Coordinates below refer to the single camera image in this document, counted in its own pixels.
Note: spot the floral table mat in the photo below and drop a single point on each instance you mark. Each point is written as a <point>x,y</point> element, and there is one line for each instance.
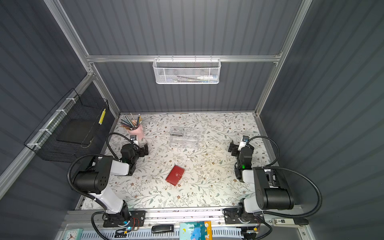
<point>209,179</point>

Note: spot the pink pencil cup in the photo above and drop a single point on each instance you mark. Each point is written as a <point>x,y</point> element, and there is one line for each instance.
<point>139,132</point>

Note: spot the black stapler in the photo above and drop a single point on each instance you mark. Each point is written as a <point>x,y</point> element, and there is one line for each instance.
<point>159,229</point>

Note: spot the black wire wall basket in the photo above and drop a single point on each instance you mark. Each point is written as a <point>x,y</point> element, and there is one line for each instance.
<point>43,141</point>

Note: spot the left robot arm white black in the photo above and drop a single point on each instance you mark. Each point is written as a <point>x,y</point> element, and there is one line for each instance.
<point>89,175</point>

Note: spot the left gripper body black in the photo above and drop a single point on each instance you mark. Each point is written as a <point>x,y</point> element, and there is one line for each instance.
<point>142,150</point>

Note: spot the colourful picture book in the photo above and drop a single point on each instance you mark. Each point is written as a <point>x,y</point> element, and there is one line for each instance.
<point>196,231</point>

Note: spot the small mint clock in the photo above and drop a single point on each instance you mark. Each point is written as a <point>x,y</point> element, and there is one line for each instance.
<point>73,234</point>

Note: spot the white marker in basket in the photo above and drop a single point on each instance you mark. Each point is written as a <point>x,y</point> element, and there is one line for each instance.
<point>208,78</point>

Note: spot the grey white handheld device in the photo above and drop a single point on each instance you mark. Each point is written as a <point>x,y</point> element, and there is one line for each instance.
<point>290,223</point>

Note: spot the clear acrylic organizer tray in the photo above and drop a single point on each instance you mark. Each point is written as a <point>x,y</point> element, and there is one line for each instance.
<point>184,137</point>

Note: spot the white wire mesh basket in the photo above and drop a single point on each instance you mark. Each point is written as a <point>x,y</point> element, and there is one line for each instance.
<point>185,73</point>

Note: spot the black notebook in basket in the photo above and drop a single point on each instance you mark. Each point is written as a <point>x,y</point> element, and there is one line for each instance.
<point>79,132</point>

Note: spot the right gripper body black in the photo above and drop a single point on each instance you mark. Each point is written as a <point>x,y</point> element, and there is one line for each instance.
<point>237,147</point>

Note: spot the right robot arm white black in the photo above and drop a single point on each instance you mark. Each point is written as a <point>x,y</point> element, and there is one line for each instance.
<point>272,191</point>

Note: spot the red leather card holder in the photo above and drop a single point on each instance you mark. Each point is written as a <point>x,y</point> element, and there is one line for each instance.
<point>175,175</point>

